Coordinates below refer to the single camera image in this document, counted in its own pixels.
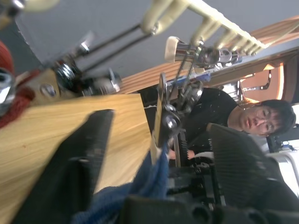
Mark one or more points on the wooden slat pillar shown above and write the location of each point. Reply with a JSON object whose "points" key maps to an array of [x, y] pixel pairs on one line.
{"points": [[144, 78]]}

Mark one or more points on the orange panel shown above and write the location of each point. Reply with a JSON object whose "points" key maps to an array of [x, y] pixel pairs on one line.
{"points": [[257, 81]]}

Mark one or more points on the blue sock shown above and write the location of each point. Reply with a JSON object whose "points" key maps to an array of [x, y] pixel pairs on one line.
{"points": [[151, 179]]}

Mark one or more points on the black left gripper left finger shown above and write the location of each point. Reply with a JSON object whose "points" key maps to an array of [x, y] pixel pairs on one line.
{"points": [[77, 163]]}

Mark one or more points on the white desk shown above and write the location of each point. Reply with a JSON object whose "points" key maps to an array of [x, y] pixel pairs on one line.
{"points": [[283, 163]]}

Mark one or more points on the red sock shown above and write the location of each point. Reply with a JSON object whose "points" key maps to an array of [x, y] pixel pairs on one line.
{"points": [[7, 58]]}

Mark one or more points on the person in black shirt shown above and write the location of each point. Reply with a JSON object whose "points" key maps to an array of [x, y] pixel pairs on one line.
{"points": [[264, 119]]}

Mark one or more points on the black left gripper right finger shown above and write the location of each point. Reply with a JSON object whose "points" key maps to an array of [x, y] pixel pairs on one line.
{"points": [[238, 168]]}

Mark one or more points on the chrome clip with cream pads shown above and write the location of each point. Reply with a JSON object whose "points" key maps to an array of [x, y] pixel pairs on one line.
{"points": [[180, 50], [225, 56], [161, 114], [46, 87]]}

